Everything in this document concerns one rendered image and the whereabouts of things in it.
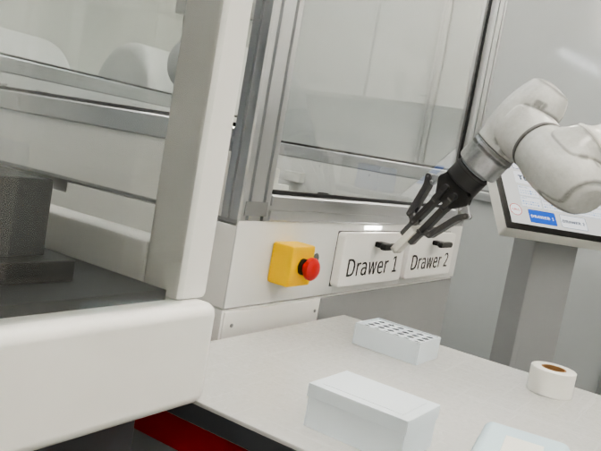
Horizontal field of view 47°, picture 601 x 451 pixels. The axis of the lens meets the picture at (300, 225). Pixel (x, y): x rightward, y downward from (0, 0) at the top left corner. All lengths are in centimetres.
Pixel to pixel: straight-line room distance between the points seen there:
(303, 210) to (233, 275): 21
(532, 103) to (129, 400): 95
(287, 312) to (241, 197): 28
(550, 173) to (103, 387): 86
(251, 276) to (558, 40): 226
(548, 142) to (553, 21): 197
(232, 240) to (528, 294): 137
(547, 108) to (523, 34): 191
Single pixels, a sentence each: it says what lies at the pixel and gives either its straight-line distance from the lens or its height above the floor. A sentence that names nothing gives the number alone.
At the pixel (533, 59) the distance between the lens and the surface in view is 321.
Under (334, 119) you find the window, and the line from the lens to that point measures 133.
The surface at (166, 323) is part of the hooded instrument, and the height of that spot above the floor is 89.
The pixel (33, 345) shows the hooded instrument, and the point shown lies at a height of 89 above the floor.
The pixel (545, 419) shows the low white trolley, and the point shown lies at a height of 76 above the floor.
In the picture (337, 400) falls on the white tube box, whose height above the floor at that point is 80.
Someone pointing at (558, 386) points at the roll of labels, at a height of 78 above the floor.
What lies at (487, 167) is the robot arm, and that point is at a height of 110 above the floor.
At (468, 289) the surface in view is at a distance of 323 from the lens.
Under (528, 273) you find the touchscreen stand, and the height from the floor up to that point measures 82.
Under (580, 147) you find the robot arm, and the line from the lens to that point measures 127.
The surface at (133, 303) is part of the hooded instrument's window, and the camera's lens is 64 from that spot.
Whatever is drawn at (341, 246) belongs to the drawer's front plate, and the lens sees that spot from 138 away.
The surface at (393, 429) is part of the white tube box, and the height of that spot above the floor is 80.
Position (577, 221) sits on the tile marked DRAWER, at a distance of 228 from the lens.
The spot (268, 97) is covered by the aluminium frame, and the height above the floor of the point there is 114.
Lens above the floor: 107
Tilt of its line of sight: 6 degrees down
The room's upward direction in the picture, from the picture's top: 10 degrees clockwise
